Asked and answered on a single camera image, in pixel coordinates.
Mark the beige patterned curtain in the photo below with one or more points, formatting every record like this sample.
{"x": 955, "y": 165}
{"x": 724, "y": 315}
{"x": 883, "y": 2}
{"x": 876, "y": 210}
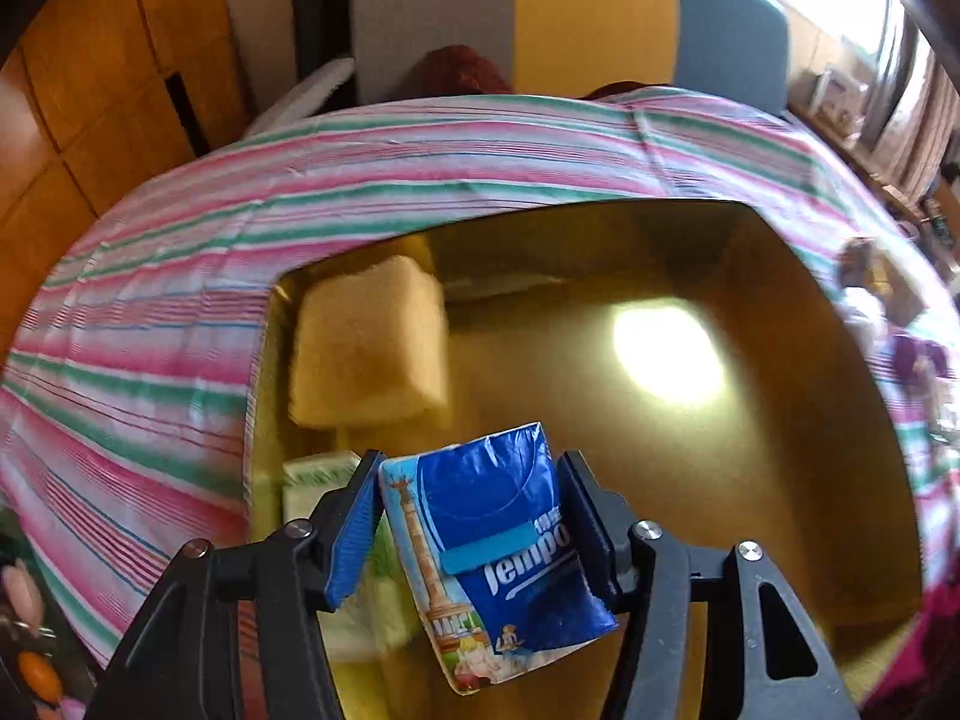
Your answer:
{"x": 922, "y": 127}

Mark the white green tissue packet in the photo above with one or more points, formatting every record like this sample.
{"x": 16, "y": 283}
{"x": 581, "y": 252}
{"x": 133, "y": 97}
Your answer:
{"x": 307, "y": 476}

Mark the gold storage box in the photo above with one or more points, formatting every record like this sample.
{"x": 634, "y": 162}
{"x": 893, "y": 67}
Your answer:
{"x": 750, "y": 480}

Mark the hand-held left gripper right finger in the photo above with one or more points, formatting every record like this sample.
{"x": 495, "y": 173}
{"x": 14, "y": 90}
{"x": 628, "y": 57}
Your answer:
{"x": 592, "y": 532}

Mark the purple mesh bag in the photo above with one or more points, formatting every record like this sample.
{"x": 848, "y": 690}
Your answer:
{"x": 922, "y": 360}

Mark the dark red cloth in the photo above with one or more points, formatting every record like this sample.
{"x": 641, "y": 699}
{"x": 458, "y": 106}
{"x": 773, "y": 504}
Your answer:
{"x": 461, "y": 71}

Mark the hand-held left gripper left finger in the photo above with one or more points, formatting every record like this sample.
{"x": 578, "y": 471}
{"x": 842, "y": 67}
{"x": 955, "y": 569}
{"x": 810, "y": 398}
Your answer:
{"x": 352, "y": 532}

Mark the white cardboard box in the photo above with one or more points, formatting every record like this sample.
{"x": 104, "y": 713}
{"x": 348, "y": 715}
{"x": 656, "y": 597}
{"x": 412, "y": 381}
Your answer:
{"x": 840, "y": 94}

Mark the cracker packet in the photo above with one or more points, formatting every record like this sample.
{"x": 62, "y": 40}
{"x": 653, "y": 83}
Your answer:
{"x": 862, "y": 262}

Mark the dark pink garment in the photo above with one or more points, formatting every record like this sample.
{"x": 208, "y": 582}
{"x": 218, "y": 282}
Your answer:
{"x": 922, "y": 652}

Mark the colourful printed cloth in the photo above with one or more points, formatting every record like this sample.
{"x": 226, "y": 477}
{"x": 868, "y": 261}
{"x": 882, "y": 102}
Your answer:
{"x": 30, "y": 615}

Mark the pink green striped tablecloth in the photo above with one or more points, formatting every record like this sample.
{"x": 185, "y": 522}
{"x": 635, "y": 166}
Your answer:
{"x": 150, "y": 315}

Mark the grey yellow blue sofa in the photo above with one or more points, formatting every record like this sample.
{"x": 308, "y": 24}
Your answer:
{"x": 585, "y": 15}

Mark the clear plastic bundle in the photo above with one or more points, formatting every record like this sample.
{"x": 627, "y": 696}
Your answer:
{"x": 862, "y": 315}

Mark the yellow sponge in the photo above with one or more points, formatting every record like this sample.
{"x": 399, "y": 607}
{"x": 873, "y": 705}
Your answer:
{"x": 367, "y": 345}

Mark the white pillow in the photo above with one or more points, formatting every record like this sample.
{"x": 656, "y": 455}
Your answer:
{"x": 315, "y": 90}

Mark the blue tissue packet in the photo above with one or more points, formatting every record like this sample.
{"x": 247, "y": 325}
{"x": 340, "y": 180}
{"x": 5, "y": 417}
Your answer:
{"x": 510, "y": 510}

